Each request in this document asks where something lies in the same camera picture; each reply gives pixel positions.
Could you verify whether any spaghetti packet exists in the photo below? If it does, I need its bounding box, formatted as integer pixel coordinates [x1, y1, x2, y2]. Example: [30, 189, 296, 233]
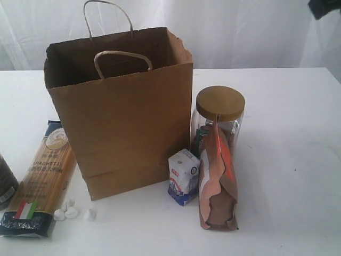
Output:
[1, 121, 76, 237]

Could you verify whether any white candy piece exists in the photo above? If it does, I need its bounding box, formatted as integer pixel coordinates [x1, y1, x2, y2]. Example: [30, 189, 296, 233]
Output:
[53, 209, 65, 221]
[83, 209, 96, 221]
[61, 199, 75, 212]
[64, 206, 79, 219]

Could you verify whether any brown paper bag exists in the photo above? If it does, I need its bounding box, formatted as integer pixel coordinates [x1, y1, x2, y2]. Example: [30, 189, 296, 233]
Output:
[43, 0, 194, 202]

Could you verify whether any clear jar with wooden lid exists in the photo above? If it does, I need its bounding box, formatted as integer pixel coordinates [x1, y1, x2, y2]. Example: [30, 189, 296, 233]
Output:
[191, 85, 246, 157]

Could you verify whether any white blue small packet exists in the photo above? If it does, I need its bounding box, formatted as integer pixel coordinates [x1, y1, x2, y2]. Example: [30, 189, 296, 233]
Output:
[168, 149, 200, 206]

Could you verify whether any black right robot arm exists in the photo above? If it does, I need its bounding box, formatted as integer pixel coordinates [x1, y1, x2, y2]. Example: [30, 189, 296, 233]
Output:
[308, 0, 341, 20]

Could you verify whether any brown orange paper pouch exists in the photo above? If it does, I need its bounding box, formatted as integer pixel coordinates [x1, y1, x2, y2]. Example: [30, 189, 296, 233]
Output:
[198, 122, 238, 231]

